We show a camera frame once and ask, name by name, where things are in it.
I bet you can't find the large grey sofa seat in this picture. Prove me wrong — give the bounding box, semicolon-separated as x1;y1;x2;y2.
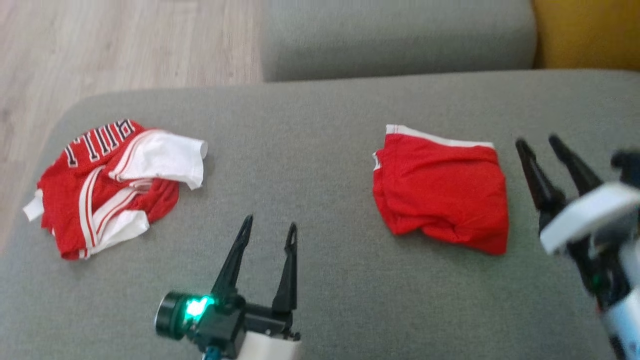
0;69;640;360

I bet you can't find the small grey sofa cushion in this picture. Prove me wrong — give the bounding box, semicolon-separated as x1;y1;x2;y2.
260;0;537;82

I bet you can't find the mustard yellow cushion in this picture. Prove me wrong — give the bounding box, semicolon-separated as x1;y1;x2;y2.
531;0;640;71

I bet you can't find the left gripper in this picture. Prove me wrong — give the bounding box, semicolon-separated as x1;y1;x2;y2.
187;215;302;360

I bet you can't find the red white basketball jersey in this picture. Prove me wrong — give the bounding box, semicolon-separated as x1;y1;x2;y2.
22;119;208;261

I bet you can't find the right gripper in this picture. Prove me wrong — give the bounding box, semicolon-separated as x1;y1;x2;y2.
515;134;640;302

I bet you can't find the red shorts white waistband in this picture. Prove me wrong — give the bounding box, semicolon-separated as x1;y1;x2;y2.
372;124;510;256

